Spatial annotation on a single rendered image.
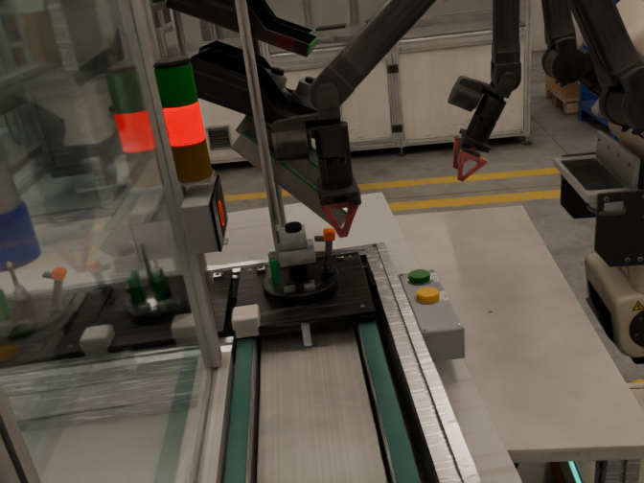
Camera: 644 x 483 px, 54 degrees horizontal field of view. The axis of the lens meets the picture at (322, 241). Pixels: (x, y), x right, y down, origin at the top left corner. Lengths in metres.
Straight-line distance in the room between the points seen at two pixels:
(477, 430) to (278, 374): 0.32
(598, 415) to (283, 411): 0.46
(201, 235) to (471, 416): 0.48
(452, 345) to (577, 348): 0.24
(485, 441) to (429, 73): 4.31
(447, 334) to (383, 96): 4.18
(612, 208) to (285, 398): 0.73
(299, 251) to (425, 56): 4.06
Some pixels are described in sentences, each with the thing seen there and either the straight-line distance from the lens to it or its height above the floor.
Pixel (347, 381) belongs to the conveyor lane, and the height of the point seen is 0.92.
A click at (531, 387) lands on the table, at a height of 0.86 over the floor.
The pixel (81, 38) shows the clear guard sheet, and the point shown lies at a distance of 0.62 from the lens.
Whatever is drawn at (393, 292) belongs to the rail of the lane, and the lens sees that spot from 1.13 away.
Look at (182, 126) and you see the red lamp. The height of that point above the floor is 1.34.
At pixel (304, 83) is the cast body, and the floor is 1.26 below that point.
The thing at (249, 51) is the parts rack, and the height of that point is 1.37.
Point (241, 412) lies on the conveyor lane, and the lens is 0.92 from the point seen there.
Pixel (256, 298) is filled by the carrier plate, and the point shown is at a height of 0.97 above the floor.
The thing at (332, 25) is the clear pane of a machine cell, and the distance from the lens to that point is 5.04.
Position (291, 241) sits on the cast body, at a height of 1.07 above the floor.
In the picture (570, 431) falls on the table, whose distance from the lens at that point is 1.00.
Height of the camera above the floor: 1.51
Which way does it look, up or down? 24 degrees down
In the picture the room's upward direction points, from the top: 7 degrees counter-clockwise
